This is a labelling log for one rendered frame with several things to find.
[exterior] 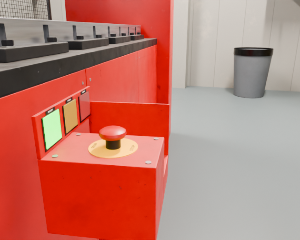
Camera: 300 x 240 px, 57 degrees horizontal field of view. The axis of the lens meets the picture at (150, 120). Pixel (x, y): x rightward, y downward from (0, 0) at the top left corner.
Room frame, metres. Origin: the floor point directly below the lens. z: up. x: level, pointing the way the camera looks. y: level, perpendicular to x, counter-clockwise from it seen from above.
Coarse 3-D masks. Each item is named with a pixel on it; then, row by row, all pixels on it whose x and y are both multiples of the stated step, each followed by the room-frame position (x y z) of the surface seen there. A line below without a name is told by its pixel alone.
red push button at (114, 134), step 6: (108, 126) 0.38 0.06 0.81; (114, 126) 0.38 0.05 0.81; (102, 132) 0.36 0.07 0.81; (108, 132) 0.36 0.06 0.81; (114, 132) 0.36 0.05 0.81; (120, 132) 0.36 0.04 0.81; (126, 132) 0.37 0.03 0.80; (102, 138) 0.36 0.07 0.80; (108, 138) 0.35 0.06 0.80; (114, 138) 0.35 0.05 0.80; (120, 138) 0.36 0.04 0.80; (108, 144) 0.36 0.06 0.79; (114, 144) 0.36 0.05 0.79; (120, 144) 0.37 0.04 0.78
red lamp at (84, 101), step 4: (88, 92) 0.51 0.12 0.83; (80, 96) 0.47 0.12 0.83; (84, 96) 0.49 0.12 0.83; (88, 96) 0.51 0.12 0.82; (80, 100) 0.47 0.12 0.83; (84, 100) 0.49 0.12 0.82; (88, 100) 0.51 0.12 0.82; (80, 104) 0.47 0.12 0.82; (84, 104) 0.49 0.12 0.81; (88, 104) 0.51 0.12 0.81; (80, 108) 0.47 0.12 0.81; (84, 108) 0.49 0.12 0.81; (88, 108) 0.51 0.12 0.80; (80, 112) 0.47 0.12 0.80; (84, 112) 0.49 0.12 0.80; (88, 112) 0.50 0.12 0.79; (80, 116) 0.47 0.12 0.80; (84, 116) 0.48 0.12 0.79
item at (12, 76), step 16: (96, 48) 1.08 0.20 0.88; (112, 48) 1.13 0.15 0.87; (128, 48) 1.37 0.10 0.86; (0, 64) 0.58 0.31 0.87; (16, 64) 0.58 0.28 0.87; (32, 64) 0.59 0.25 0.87; (48, 64) 0.65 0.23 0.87; (64, 64) 0.72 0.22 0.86; (80, 64) 0.82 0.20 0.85; (0, 80) 0.49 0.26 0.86; (16, 80) 0.53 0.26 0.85; (32, 80) 0.58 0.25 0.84; (0, 96) 0.48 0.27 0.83
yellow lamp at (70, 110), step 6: (72, 102) 0.44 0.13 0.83; (66, 108) 0.42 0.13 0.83; (72, 108) 0.44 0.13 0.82; (66, 114) 0.41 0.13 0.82; (72, 114) 0.44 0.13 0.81; (66, 120) 0.41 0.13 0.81; (72, 120) 0.43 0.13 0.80; (66, 126) 0.41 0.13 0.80; (72, 126) 0.43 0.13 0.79; (66, 132) 0.41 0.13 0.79
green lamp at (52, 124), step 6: (54, 114) 0.38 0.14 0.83; (48, 120) 0.36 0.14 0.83; (54, 120) 0.37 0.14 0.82; (48, 126) 0.36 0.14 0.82; (54, 126) 0.37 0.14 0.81; (60, 126) 0.39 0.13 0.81; (48, 132) 0.35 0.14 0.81; (54, 132) 0.37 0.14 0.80; (60, 132) 0.39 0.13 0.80; (48, 138) 0.35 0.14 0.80; (54, 138) 0.37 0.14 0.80; (60, 138) 0.39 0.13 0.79; (48, 144) 0.35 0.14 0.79
